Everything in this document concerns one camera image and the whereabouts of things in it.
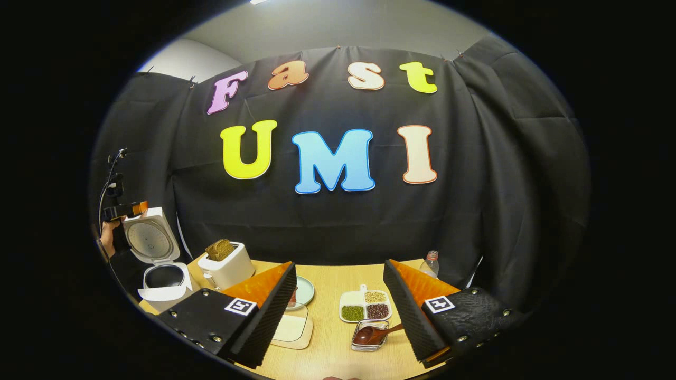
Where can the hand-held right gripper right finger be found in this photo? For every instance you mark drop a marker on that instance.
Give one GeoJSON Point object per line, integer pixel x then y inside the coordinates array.
{"type": "Point", "coordinates": [409, 316]}

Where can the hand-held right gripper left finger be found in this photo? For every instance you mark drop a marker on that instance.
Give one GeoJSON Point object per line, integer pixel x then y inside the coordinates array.
{"type": "Point", "coordinates": [266, 322]}

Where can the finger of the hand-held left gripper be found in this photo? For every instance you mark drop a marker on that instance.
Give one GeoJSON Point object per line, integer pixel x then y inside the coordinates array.
{"type": "Point", "coordinates": [139, 208]}

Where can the white rice cooker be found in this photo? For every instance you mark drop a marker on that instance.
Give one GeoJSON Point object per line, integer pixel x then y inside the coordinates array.
{"type": "Point", "coordinates": [153, 235]}

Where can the brown wooden spoon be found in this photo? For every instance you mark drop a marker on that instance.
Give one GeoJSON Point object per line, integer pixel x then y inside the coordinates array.
{"type": "Point", "coordinates": [377, 333]}

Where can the white rice portion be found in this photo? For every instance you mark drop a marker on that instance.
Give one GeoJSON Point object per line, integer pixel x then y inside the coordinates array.
{"type": "Point", "coordinates": [353, 298]}

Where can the pile of red beans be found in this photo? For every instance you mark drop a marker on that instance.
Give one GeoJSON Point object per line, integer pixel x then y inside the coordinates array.
{"type": "Point", "coordinates": [377, 311]}

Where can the red meat slices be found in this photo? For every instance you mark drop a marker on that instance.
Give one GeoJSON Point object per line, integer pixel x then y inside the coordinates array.
{"type": "Point", "coordinates": [292, 299]}

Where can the pile of yellow soybeans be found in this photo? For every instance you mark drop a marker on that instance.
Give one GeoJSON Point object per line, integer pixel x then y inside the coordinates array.
{"type": "Point", "coordinates": [376, 297]}

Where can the white divided tray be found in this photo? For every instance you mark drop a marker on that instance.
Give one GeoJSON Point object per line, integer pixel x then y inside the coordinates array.
{"type": "Point", "coordinates": [364, 304]}

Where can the pale green plate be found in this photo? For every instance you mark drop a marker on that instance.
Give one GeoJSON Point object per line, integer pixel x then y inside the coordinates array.
{"type": "Point", "coordinates": [305, 293]}

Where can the clear plastic water bottle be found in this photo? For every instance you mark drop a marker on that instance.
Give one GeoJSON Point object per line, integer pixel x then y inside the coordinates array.
{"type": "Point", "coordinates": [430, 266]}

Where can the pile of green mung beans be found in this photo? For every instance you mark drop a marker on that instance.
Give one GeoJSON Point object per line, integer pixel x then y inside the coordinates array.
{"type": "Point", "coordinates": [353, 313]}

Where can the white toaster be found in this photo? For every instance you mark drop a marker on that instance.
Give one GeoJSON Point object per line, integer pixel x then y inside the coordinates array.
{"type": "Point", "coordinates": [235, 269]}

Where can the brown bread slice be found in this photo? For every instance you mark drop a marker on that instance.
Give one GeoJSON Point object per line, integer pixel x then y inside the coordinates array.
{"type": "Point", "coordinates": [219, 249]}

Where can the black backdrop cloth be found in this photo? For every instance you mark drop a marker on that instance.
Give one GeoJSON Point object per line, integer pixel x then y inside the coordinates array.
{"type": "Point", "coordinates": [475, 211]}

